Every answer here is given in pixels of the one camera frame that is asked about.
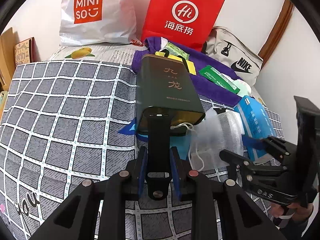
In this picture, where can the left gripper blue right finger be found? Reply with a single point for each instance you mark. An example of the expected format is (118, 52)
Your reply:
(174, 163)

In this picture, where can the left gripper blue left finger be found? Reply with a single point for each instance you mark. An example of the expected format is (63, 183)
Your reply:
(143, 164)

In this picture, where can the dark green tea tin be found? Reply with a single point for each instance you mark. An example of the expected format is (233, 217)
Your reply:
(165, 89)

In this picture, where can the blue tissue pack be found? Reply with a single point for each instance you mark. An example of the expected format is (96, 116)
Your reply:
(257, 126)

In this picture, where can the green wet wipe packet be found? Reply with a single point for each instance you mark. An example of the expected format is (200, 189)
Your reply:
(219, 79)

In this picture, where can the yellow black adidas sock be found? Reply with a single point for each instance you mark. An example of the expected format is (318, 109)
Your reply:
(189, 65)

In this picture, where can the light green tissue packet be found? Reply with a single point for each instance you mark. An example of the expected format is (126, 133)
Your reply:
(175, 50)

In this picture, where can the person right hand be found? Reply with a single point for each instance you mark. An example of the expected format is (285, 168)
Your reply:
(299, 213)

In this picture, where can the grey checked bed sheet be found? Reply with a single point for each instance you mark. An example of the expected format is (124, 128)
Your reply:
(64, 121)

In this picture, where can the purple fleece blanket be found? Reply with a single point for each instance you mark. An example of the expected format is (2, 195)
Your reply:
(202, 85)

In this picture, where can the beige nike bag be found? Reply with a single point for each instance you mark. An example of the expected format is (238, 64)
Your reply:
(225, 47)

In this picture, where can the red haidilao paper bag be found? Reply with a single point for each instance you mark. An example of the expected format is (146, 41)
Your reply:
(187, 22)

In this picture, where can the white miniso plastic bag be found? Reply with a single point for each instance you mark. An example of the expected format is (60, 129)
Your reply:
(85, 22)

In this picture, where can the brown patterned box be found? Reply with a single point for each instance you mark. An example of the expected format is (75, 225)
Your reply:
(24, 52)

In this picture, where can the wooden door frame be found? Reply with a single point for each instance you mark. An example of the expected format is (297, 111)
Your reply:
(277, 31)

